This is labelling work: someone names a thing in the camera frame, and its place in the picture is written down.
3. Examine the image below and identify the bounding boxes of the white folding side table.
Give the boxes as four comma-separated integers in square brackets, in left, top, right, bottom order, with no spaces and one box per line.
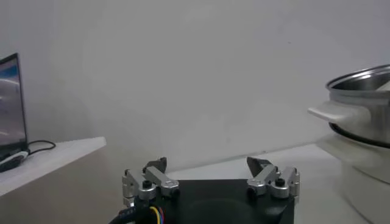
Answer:
[0,136,107,197]

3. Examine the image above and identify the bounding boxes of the steel steamer basket white handles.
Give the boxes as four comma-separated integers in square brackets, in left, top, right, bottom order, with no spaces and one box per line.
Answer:
[307,63,390,147]

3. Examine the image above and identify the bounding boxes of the thin black looped cable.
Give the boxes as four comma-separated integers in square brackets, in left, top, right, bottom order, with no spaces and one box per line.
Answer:
[26,139,57,156]

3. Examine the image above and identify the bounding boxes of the small black white adapter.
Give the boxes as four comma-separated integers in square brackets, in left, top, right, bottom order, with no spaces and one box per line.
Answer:
[0,150,30,173]

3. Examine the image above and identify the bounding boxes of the white electric cooker base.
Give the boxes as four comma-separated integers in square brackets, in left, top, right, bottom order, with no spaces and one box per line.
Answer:
[316,123,390,224]

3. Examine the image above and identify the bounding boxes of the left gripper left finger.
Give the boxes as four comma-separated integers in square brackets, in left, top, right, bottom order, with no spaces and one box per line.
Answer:
[121,156,180,208]

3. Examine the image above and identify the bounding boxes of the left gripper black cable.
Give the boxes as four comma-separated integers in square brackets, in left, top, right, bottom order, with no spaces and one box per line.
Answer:
[108,205,166,224]

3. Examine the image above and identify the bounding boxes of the black laptop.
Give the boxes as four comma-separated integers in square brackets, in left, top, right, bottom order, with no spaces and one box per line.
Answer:
[0,52,30,162]

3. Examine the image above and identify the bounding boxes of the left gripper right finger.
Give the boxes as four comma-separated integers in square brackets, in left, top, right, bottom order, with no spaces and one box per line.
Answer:
[246,156,301,201]

